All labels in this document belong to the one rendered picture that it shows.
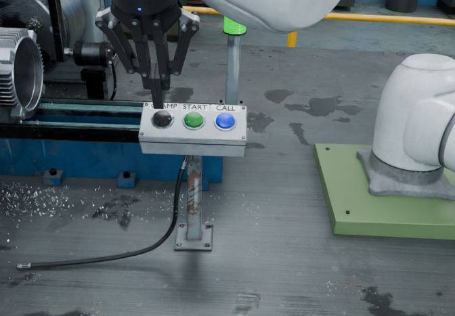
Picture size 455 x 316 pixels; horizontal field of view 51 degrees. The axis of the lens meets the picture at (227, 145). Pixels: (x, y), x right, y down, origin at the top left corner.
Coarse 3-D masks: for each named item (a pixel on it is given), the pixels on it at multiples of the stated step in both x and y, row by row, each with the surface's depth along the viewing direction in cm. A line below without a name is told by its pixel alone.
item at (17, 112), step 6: (30, 30) 102; (30, 36) 102; (36, 36) 104; (0, 54) 92; (6, 54) 92; (12, 54) 93; (0, 60) 92; (6, 60) 92; (12, 60) 93; (42, 90) 109; (12, 108) 98; (18, 108) 98; (12, 114) 98; (18, 114) 98; (24, 114) 100
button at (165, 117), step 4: (156, 112) 76; (160, 112) 75; (164, 112) 75; (168, 112) 76; (156, 116) 75; (160, 116) 75; (164, 116) 75; (168, 116) 75; (156, 120) 75; (160, 120) 75; (164, 120) 75; (168, 120) 75; (156, 124) 75; (160, 124) 74; (164, 124) 74; (168, 124) 75
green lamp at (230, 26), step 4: (224, 16) 125; (224, 20) 125; (228, 20) 123; (232, 20) 122; (224, 24) 125; (228, 24) 124; (232, 24) 123; (236, 24) 123; (240, 24) 123; (224, 28) 126; (228, 28) 124; (232, 28) 124; (236, 28) 124; (240, 28) 124; (244, 28) 125; (228, 32) 125; (232, 32) 124; (236, 32) 124; (240, 32) 124
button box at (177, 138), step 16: (144, 112) 76; (176, 112) 76; (208, 112) 77; (240, 112) 77; (144, 128) 75; (160, 128) 75; (176, 128) 75; (192, 128) 75; (208, 128) 75; (240, 128) 75; (144, 144) 75; (160, 144) 75; (176, 144) 75; (192, 144) 75; (208, 144) 75; (224, 144) 75; (240, 144) 75
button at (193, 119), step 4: (192, 112) 76; (196, 112) 76; (188, 116) 75; (192, 116) 75; (196, 116) 75; (200, 116) 75; (184, 120) 75; (188, 120) 75; (192, 120) 75; (196, 120) 75; (200, 120) 75; (188, 124) 75; (192, 124) 74; (196, 124) 75; (200, 124) 75
